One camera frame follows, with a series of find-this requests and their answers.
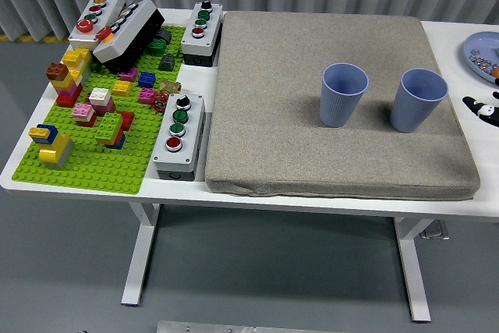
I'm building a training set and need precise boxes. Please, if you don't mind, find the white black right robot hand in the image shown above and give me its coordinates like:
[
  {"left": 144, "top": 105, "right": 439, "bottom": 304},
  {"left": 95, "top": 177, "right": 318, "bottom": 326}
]
[{"left": 462, "top": 76, "right": 499, "bottom": 129}]

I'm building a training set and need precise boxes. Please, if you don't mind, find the blue ribbed plastic cup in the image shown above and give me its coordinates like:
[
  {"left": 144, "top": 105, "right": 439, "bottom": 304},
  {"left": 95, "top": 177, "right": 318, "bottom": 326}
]
[
  {"left": 389, "top": 68, "right": 449, "bottom": 134},
  {"left": 319, "top": 62, "right": 370, "bottom": 128}
]

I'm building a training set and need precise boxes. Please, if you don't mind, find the blue plastic plate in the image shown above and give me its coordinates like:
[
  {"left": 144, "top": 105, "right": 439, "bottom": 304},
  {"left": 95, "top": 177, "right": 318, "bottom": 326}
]
[{"left": 462, "top": 31, "right": 499, "bottom": 85}]

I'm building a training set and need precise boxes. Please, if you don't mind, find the white table leg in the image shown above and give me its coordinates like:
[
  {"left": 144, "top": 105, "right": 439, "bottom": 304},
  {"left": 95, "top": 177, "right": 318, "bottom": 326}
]
[
  {"left": 392, "top": 216, "right": 432, "bottom": 324},
  {"left": 120, "top": 202, "right": 161, "bottom": 307}
]

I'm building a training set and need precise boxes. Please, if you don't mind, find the grey-brown fabric mat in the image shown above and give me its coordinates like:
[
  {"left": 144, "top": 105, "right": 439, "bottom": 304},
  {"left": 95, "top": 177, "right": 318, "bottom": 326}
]
[{"left": 205, "top": 11, "right": 481, "bottom": 201}]

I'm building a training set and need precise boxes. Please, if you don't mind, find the grey three-button control box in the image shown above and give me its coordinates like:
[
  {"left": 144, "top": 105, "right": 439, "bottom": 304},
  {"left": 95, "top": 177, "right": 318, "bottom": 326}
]
[{"left": 180, "top": 0, "right": 225, "bottom": 68}]

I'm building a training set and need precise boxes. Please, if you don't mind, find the grey four-button control box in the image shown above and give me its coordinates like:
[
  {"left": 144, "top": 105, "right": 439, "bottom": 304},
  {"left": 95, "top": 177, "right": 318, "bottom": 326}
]
[{"left": 151, "top": 93, "right": 207, "bottom": 182}]

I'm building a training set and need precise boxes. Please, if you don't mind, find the brass valve red handwheel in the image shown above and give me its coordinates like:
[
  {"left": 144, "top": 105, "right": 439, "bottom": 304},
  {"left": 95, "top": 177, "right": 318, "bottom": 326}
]
[{"left": 150, "top": 79, "right": 183, "bottom": 113}]

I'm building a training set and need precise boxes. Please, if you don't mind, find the green toy brick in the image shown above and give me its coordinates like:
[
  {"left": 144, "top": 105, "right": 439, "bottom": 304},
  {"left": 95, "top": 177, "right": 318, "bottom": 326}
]
[{"left": 150, "top": 37, "right": 169, "bottom": 55}]

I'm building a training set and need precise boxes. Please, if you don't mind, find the blue toy brick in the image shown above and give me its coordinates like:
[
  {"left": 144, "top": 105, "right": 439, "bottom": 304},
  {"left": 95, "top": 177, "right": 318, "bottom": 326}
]
[{"left": 137, "top": 71, "right": 157, "bottom": 89}]

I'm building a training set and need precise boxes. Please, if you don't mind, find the yellow toy brick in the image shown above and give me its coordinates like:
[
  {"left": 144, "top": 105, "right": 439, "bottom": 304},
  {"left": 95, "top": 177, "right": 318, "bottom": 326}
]
[{"left": 112, "top": 80, "right": 133, "bottom": 97}]

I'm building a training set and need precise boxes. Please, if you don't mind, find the white black tilted button box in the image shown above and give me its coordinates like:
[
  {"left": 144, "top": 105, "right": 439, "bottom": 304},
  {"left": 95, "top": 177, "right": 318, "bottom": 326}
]
[{"left": 92, "top": 0, "right": 166, "bottom": 76}]

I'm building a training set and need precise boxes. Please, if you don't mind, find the green orange blue brick stack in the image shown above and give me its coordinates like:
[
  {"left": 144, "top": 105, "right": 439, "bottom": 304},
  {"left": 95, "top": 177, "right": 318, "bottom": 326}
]
[{"left": 94, "top": 111, "right": 136, "bottom": 151}]

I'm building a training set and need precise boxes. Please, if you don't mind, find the green brick baseplate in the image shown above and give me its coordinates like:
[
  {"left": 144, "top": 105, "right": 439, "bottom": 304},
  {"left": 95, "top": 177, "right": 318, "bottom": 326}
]
[{"left": 11, "top": 24, "right": 187, "bottom": 196}]

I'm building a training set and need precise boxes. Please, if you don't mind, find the white five-button control box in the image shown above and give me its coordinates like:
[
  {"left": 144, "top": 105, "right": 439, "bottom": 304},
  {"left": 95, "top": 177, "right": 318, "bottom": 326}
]
[{"left": 68, "top": 0, "right": 126, "bottom": 51}]

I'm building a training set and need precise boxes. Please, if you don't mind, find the yellow white brick stack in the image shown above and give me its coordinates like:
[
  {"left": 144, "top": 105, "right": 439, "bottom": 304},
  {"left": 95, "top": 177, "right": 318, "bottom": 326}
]
[{"left": 62, "top": 47, "right": 93, "bottom": 76}]

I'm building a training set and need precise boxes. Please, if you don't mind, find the brown yellow red brick stack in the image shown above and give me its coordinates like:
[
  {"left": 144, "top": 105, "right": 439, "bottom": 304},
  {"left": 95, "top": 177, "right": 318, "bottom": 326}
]
[{"left": 45, "top": 62, "right": 84, "bottom": 108}]

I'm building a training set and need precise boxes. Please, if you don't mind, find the blue yellow grey brick stack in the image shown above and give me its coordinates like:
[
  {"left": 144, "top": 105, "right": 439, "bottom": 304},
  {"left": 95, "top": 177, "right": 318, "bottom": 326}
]
[{"left": 28, "top": 123, "right": 75, "bottom": 171}]

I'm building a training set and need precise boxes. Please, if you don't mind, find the yellow black floor tape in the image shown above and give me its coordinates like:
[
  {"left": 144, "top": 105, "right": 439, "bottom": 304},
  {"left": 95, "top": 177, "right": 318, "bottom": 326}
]
[{"left": 0, "top": 34, "right": 72, "bottom": 43}]

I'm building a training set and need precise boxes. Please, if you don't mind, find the grey table control bracket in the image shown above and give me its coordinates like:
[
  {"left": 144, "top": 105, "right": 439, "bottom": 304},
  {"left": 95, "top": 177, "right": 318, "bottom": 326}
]
[{"left": 419, "top": 220, "right": 451, "bottom": 240}]

